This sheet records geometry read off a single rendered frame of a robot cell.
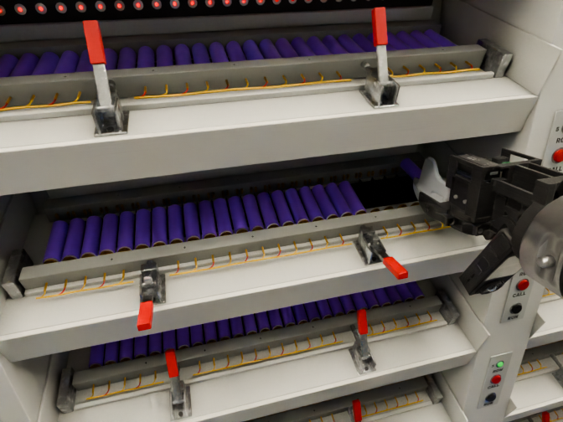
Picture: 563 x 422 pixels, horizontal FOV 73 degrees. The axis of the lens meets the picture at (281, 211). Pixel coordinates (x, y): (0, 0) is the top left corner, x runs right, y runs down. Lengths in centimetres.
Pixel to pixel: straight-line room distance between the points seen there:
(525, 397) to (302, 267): 57
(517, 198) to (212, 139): 29
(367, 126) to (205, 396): 42
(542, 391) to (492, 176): 58
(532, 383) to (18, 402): 85
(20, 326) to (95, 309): 7
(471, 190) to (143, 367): 48
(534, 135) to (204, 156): 38
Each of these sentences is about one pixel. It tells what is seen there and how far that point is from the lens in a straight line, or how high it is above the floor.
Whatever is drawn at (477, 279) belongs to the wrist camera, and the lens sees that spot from 49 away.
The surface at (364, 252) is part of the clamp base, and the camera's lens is 49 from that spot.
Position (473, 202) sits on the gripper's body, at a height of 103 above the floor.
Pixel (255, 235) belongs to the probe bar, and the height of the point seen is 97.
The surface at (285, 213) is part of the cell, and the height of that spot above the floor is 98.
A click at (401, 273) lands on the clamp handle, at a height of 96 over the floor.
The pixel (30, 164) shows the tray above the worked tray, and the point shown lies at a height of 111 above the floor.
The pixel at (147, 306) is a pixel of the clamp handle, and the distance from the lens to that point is 41.
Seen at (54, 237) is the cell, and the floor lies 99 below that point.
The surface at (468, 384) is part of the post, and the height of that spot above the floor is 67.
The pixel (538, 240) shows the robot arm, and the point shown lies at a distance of 38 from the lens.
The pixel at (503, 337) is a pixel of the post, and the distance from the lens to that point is 70.
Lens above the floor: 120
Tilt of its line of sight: 26 degrees down
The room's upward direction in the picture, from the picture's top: 3 degrees counter-clockwise
